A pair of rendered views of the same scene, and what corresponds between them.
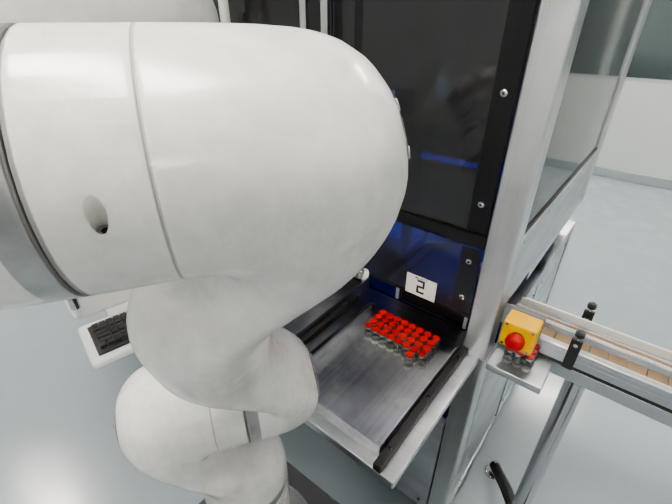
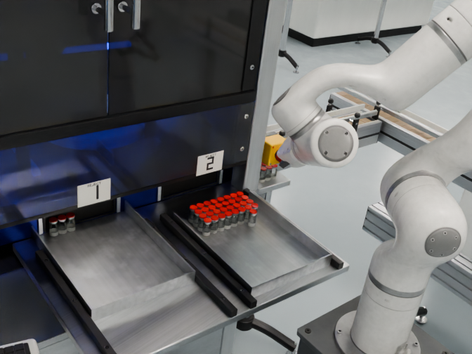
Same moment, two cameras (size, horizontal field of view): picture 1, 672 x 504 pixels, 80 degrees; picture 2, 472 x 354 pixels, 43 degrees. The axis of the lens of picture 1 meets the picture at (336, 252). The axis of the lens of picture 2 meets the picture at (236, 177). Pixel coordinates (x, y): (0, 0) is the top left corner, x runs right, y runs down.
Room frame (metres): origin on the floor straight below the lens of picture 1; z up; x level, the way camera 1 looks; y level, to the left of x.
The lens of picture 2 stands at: (0.51, 1.17, 1.80)
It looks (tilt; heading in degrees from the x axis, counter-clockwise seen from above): 30 degrees down; 280
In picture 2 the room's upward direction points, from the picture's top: 8 degrees clockwise
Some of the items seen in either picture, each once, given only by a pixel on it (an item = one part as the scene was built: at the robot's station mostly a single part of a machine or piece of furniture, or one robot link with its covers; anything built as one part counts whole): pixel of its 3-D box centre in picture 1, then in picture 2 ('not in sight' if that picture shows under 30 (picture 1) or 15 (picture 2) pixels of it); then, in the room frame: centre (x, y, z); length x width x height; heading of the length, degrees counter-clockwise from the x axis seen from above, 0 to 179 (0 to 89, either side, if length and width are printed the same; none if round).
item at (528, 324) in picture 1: (521, 330); (271, 149); (0.70, -0.43, 0.99); 0.08 x 0.07 x 0.07; 141
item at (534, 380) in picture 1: (521, 361); (260, 177); (0.72, -0.47, 0.87); 0.14 x 0.13 x 0.02; 141
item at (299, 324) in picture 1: (302, 291); (110, 253); (0.98, 0.10, 0.90); 0.34 x 0.26 x 0.04; 141
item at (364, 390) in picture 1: (373, 367); (250, 238); (0.67, -0.09, 0.90); 0.34 x 0.26 x 0.04; 141
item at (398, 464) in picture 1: (330, 335); (185, 257); (0.81, 0.01, 0.87); 0.70 x 0.48 x 0.02; 51
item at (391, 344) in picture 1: (393, 345); (230, 219); (0.74, -0.15, 0.90); 0.18 x 0.02 x 0.05; 51
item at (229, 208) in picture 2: (398, 340); (225, 215); (0.76, -0.16, 0.90); 0.18 x 0.02 x 0.05; 51
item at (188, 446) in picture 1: (209, 431); (417, 241); (0.32, 0.16, 1.16); 0.19 x 0.12 x 0.24; 108
